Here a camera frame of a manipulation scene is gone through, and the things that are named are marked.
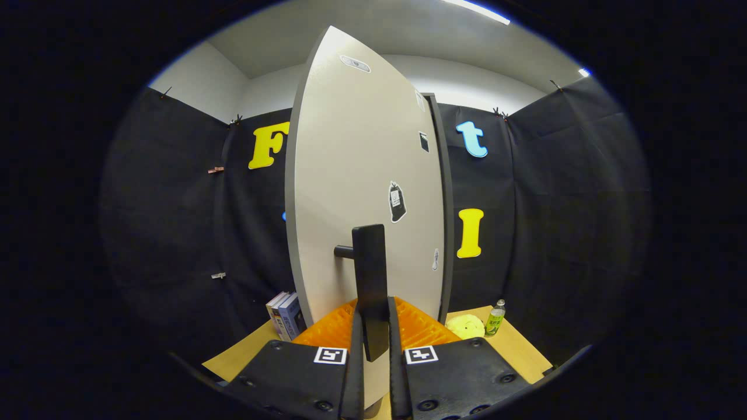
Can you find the beige shoe cabinet door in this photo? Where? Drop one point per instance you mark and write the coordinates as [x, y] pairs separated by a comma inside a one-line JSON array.
[[350, 163]]

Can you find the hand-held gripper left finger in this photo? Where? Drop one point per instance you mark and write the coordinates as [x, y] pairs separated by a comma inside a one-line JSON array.
[[355, 385]]

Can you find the long ceiling light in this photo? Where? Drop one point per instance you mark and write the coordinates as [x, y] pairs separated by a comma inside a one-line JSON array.
[[475, 10]]

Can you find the green label drink bottle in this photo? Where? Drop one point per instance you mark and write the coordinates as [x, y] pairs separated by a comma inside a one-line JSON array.
[[495, 321]]

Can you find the black backdrop cloth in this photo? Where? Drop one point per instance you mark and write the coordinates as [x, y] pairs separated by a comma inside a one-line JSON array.
[[554, 221]]

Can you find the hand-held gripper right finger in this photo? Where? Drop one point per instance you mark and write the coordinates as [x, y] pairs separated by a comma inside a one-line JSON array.
[[397, 385]]

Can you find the blue cover book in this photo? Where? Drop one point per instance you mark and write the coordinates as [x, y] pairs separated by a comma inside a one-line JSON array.
[[292, 318]]

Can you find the yellow plush toy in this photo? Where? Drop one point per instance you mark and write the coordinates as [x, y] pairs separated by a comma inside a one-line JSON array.
[[465, 326]]

